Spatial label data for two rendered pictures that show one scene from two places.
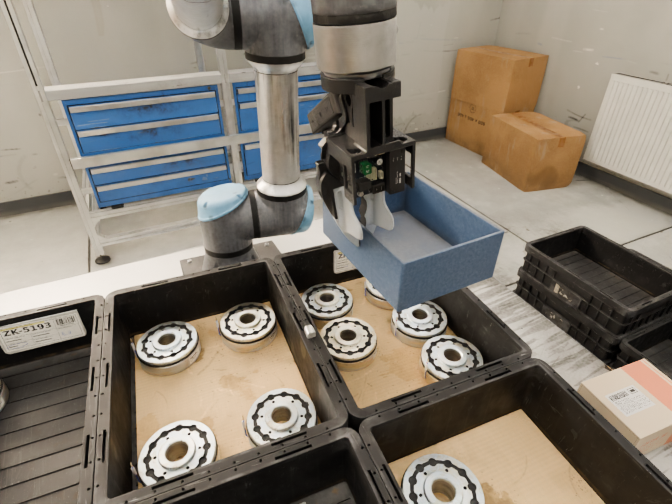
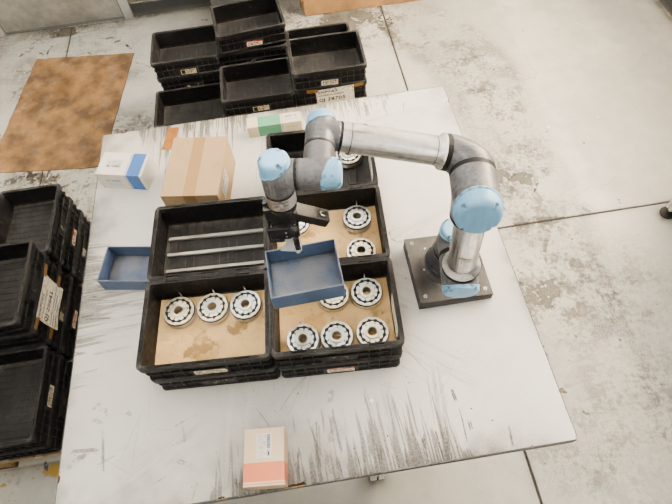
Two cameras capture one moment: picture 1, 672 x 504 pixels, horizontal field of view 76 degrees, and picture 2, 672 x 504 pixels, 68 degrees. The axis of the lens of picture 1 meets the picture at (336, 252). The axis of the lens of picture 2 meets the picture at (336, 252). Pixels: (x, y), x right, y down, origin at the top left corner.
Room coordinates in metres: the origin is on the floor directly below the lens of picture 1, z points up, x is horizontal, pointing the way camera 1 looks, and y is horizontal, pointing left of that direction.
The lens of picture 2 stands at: (0.84, -0.68, 2.33)
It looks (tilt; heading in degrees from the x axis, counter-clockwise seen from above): 59 degrees down; 112
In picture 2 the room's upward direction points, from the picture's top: 6 degrees counter-clockwise
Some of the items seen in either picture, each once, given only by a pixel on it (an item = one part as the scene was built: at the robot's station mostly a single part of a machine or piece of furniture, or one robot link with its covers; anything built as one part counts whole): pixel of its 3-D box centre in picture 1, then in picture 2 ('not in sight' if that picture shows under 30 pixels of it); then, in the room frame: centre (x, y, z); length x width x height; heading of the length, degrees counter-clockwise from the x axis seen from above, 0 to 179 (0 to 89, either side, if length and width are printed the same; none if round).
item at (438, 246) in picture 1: (404, 231); (304, 273); (0.50, -0.09, 1.11); 0.20 x 0.15 x 0.07; 27
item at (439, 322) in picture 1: (419, 317); (336, 336); (0.59, -0.16, 0.86); 0.10 x 0.10 x 0.01
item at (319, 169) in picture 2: not in sight; (318, 168); (0.52, 0.03, 1.42); 0.11 x 0.11 x 0.08; 16
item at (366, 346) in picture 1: (347, 337); (333, 294); (0.54, -0.02, 0.86); 0.10 x 0.10 x 0.01
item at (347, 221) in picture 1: (352, 223); not in sight; (0.43, -0.02, 1.16); 0.06 x 0.03 x 0.09; 24
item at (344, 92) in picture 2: not in sight; (335, 98); (0.10, 1.33, 0.41); 0.31 x 0.02 x 0.16; 25
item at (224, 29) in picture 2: not in sight; (254, 49); (-0.52, 1.65, 0.37); 0.42 x 0.34 x 0.46; 26
